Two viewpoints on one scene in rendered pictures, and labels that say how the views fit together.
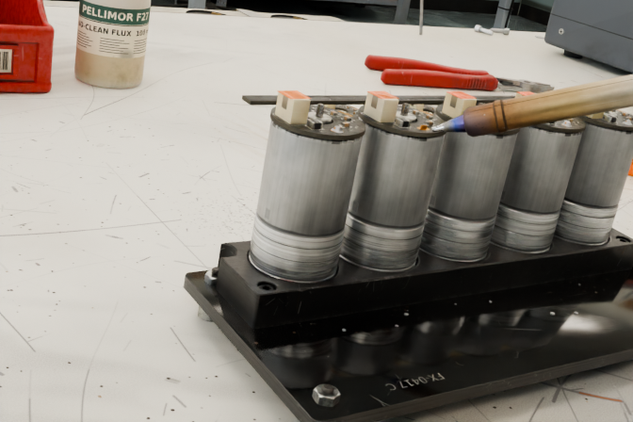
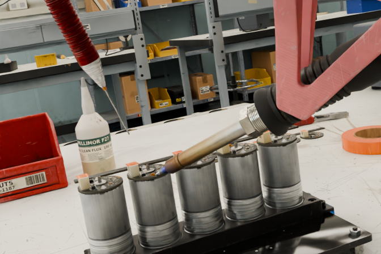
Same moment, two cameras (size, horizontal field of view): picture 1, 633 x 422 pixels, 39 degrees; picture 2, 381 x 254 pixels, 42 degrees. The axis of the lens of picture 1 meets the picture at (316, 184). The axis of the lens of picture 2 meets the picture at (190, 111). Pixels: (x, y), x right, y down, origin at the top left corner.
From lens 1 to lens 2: 0.13 m
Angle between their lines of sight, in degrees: 18
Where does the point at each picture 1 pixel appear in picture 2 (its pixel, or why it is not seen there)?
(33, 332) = not seen: outside the picture
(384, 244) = (153, 234)
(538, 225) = (246, 205)
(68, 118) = (70, 197)
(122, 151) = not seen: hidden behind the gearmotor
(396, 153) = (141, 190)
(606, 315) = (288, 245)
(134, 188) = (83, 227)
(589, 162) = (270, 165)
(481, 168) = (195, 185)
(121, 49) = (98, 157)
